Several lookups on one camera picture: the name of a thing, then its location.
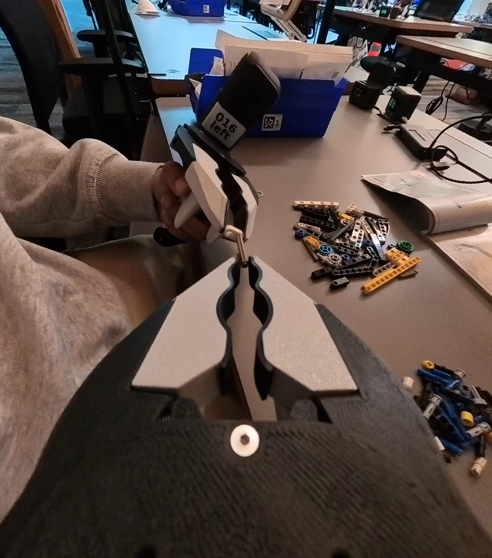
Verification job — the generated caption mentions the small blue bin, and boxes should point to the small blue bin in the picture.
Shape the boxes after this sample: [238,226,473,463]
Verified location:
[170,0,226,17]

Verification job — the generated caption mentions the person's left hand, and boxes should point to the person's left hand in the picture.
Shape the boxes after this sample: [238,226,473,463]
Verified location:
[150,161,210,241]

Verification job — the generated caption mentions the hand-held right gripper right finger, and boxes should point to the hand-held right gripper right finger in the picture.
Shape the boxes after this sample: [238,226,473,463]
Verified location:
[248,257,358,415]

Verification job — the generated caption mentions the curled instruction booklet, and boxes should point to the curled instruction booklet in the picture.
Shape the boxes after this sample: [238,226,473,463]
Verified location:
[361,170,492,235]

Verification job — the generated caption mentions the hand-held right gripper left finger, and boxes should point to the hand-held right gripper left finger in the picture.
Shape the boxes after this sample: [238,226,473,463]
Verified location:
[132,256,241,397]

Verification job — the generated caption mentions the black flat power box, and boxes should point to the black flat power box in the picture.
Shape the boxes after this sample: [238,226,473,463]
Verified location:
[395,124,448,158]

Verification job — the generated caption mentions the person's beige pants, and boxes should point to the person's beige pants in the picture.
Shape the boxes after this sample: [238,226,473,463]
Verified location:
[65,235,212,332]

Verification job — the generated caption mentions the flat instruction sheet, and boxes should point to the flat instruction sheet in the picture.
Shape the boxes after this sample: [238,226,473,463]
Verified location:
[429,227,492,333]

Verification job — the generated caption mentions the black office chair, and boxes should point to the black office chair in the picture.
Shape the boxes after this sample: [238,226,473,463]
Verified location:
[0,0,153,146]

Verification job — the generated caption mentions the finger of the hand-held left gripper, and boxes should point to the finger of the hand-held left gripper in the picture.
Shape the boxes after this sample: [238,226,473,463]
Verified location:
[229,172,259,240]
[185,146,238,243]

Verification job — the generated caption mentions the black cable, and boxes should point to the black cable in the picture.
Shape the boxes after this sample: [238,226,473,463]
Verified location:
[420,112,492,185]

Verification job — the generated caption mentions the black camera charger dock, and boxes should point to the black camera charger dock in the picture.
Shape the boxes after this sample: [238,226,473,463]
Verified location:
[349,60,398,110]

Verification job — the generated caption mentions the pile of lego pins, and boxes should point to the pile of lego pins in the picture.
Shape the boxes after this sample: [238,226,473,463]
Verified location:
[403,360,492,477]

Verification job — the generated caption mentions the person's left forearm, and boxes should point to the person's left forearm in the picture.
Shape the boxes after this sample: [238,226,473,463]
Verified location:
[0,139,164,239]

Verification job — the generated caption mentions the black cube with green lights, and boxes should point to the black cube with green lights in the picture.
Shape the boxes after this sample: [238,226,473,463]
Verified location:
[385,85,423,124]

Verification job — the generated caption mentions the blue plastic bin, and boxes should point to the blue plastic bin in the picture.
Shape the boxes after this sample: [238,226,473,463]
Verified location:
[188,47,349,138]

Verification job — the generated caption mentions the grey lego connector piece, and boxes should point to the grey lego connector piece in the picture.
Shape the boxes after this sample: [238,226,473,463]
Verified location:
[223,226,252,267]

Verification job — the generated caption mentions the pile of lego beams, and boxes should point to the pile of lego beams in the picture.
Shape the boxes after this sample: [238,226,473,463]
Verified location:
[293,200,421,295]

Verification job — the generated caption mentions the white papers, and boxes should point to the white papers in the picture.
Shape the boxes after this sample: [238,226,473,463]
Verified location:
[209,30,353,88]

